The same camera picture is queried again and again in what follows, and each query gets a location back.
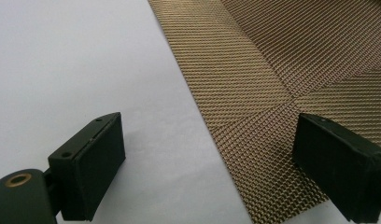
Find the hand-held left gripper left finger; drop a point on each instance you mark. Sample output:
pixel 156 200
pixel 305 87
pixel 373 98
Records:
pixel 95 165

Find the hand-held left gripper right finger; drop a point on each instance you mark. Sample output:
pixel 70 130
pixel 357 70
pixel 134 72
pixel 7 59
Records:
pixel 341 168

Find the brown woven placemat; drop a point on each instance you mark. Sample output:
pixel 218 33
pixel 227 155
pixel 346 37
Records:
pixel 241 77

